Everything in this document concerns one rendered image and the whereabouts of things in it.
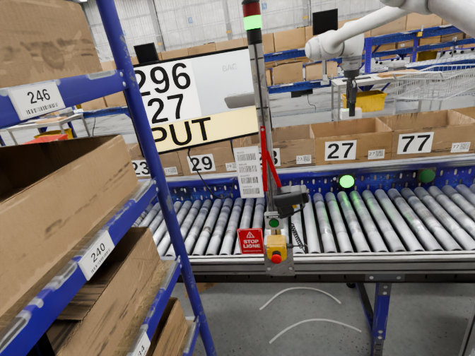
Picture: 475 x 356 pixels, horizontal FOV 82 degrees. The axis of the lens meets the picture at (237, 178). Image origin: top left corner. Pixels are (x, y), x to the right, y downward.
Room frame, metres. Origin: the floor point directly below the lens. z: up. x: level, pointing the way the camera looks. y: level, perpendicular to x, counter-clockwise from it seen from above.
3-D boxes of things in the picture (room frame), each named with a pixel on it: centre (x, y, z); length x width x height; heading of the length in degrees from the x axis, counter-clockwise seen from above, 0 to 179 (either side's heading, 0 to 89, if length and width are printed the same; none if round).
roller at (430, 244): (1.03, -0.76, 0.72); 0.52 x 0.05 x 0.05; 168
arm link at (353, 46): (1.45, -0.65, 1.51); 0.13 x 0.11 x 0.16; 99
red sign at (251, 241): (0.88, -0.04, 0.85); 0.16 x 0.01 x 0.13; 78
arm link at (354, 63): (1.45, -0.66, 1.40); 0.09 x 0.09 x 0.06
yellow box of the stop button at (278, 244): (0.82, -0.14, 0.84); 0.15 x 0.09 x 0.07; 78
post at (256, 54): (0.89, -0.11, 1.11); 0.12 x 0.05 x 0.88; 78
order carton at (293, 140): (1.60, -0.29, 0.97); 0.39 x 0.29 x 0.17; 78
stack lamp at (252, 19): (0.89, -0.12, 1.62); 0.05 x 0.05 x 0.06
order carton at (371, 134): (1.51, -0.67, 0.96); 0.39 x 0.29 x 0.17; 78
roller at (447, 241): (1.01, -0.83, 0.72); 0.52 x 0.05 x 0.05; 168
